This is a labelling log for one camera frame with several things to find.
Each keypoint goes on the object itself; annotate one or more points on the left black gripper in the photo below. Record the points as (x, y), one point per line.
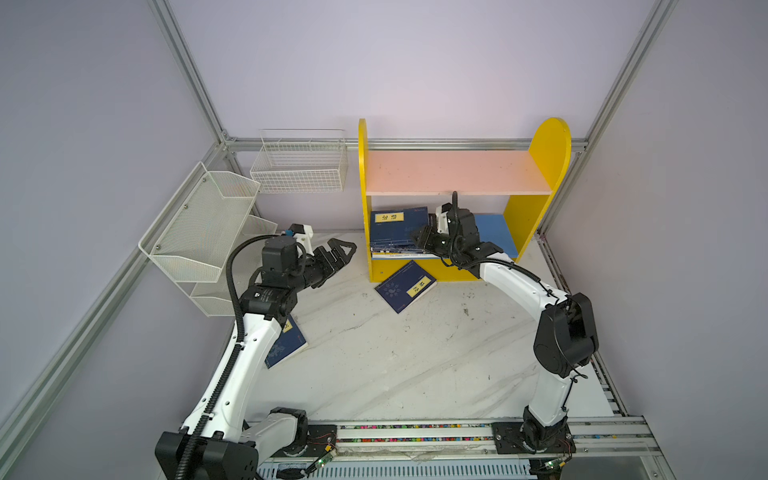
(330, 267)

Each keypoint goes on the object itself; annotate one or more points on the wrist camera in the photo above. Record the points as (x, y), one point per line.
(442, 218)
(303, 234)

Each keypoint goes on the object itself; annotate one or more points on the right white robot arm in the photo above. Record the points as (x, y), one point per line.
(566, 336)

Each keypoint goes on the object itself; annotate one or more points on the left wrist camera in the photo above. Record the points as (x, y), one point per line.
(303, 234)

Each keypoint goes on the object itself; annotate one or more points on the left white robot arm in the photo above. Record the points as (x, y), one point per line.
(264, 277)

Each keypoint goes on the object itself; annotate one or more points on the white mesh two-tier rack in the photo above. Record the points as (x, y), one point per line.
(210, 214)

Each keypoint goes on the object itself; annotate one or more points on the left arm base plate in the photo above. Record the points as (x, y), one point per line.
(317, 439)

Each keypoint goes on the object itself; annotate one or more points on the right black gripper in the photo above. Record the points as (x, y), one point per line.
(424, 235)

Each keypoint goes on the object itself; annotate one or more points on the navy book yellow label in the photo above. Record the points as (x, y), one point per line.
(396, 227)

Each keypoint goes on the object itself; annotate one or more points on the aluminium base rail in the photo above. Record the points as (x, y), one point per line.
(606, 448)

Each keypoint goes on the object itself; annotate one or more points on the navy book under left arm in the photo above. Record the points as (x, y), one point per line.
(290, 341)

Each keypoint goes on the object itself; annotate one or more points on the white book brown bars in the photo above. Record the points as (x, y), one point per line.
(410, 252)

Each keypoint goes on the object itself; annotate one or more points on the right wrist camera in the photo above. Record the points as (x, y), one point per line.
(442, 218)

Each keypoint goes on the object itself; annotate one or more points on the yellow pink blue bookshelf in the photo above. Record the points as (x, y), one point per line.
(529, 178)

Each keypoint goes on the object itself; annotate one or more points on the white wire basket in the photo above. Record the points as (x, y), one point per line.
(301, 161)

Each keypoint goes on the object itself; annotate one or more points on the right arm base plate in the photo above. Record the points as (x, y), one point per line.
(528, 437)

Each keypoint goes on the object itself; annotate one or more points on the navy bagua book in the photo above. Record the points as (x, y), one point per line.
(405, 286)

